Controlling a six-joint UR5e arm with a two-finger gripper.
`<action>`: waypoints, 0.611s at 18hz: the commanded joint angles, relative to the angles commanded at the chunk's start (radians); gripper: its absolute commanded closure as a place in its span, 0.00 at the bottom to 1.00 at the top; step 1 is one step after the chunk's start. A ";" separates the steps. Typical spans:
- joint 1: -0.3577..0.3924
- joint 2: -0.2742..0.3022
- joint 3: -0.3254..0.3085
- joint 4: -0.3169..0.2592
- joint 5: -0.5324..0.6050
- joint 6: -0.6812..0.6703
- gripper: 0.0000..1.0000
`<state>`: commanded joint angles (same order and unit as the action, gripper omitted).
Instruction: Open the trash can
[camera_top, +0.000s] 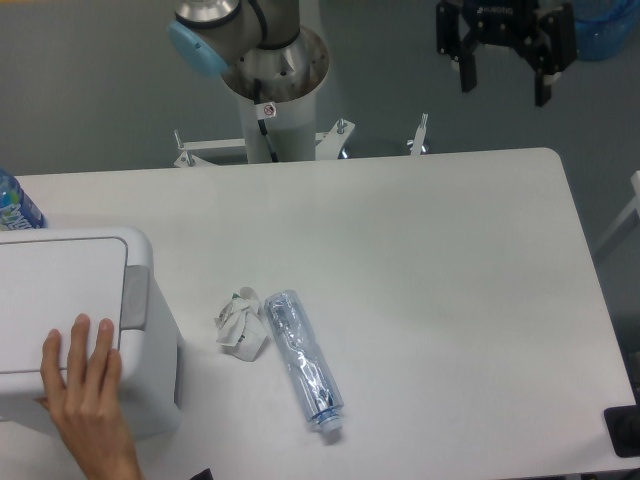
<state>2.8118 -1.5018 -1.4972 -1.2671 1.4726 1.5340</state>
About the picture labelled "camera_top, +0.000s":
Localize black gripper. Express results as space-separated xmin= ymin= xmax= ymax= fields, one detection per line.
xmin=436 ymin=1 xmax=577 ymax=107

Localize white trash can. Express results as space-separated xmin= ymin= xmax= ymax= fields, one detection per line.
xmin=0 ymin=225 xmax=183 ymax=440

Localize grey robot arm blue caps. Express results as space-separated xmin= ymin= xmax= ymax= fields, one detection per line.
xmin=167 ymin=1 xmax=578 ymax=106

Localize bare human hand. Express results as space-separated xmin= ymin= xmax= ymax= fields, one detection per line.
xmin=39 ymin=314 xmax=144 ymax=479

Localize large blue water jug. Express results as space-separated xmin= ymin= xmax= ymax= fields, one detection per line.
xmin=572 ymin=1 xmax=639 ymax=61

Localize crumpled white paper wrapper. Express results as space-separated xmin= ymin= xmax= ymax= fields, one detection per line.
xmin=214 ymin=287 xmax=268 ymax=362

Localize clear empty plastic bottle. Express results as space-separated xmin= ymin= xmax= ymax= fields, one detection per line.
xmin=264 ymin=290 xmax=344 ymax=437

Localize black device at table edge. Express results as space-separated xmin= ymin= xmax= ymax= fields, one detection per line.
xmin=604 ymin=405 xmax=639 ymax=458

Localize blue labelled water bottle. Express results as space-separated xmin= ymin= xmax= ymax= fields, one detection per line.
xmin=1 ymin=169 xmax=48 ymax=231

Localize white pedestal base frame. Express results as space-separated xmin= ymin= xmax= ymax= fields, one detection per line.
xmin=172 ymin=112 xmax=430 ymax=169

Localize white frame at right edge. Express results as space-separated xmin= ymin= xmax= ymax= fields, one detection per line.
xmin=592 ymin=171 xmax=639 ymax=265

